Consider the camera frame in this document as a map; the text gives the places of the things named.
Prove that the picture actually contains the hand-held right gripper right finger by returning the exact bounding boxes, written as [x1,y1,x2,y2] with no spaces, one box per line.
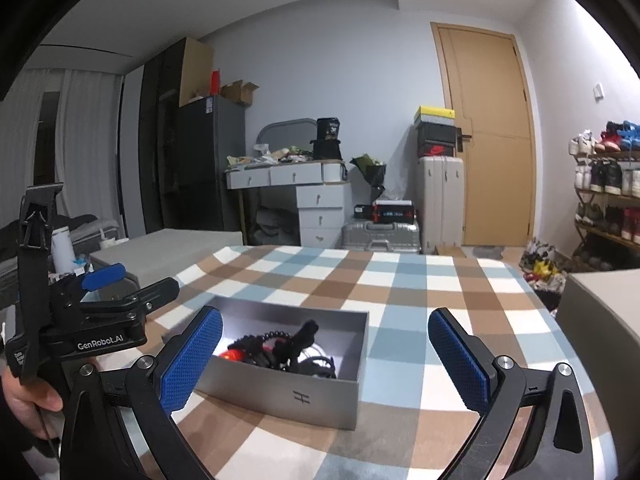
[427,307,601,480]

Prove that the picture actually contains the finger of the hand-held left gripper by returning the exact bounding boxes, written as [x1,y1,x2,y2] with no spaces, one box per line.
[80,277,181,313]
[82,262,138,293]

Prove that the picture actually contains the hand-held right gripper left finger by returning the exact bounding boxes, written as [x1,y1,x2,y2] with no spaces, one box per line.
[60,306,223,480]

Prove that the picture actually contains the black spiral hair tie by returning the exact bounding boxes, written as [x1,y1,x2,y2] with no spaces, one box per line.
[227,329,291,356]

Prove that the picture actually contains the grey cardboard box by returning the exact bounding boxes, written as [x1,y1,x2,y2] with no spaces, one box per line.
[192,295,370,431]

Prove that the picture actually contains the black fabric scrunchie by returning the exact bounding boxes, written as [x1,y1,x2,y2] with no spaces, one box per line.
[285,319,321,366]

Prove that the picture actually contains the thin black hair tie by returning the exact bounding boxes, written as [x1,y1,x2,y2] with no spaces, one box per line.
[299,354,338,380]

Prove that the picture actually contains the person's left hand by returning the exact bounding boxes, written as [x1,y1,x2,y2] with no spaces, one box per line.
[2,365,63,443]

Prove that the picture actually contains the grey upholstered bench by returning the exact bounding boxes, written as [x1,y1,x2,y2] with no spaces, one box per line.
[90,227,246,286]

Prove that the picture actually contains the white bottle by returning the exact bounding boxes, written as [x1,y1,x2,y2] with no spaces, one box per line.
[52,227,76,271]

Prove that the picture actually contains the white curtains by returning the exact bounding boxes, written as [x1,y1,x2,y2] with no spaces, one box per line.
[25,67,126,241]

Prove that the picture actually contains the grey sofa back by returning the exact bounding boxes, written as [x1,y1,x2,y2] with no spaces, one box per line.
[555,267,640,411]

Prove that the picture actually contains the grey refrigerator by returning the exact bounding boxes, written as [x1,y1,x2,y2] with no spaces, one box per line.
[175,95,246,233]

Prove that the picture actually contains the silver suitcase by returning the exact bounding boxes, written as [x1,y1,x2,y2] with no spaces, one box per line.
[341,220,421,253]

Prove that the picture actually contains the dark wardrobe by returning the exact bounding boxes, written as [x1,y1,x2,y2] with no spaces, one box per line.
[140,37,215,241]

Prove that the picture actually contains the white suitcase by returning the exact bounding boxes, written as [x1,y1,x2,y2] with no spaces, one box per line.
[417,156,466,253]

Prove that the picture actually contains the black and red box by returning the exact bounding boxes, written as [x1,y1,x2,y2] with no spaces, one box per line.
[372,200,416,223]

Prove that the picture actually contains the wooden shoe rack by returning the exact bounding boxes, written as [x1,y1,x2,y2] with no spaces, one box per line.
[570,150,640,271]

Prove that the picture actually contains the white dressing table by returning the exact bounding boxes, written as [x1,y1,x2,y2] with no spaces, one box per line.
[225,160,353,248]

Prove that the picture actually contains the grey arched mirror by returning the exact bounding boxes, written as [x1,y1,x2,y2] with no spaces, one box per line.
[257,119,321,153]

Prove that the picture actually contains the wrapped flower bouquet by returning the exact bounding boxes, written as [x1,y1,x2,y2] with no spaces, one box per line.
[350,155,388,201]

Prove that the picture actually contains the black shoe box red logo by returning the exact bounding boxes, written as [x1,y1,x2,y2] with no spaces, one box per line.
[417,142,463,158]

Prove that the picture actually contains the open cardboard box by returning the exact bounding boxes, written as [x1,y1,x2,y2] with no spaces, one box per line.
[220,80,260,106]

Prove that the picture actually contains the wooden door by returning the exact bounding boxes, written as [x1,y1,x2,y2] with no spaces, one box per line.
[431,22,537,248]

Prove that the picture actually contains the black bag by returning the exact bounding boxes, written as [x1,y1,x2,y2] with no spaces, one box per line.
[310,118,343,161]

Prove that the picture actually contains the shoe rack with shoes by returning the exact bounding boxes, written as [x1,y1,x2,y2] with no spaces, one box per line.
[569,120,640,246]

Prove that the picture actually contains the yellow shoe box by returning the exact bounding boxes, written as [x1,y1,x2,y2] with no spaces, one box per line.
[414,106,456,126]

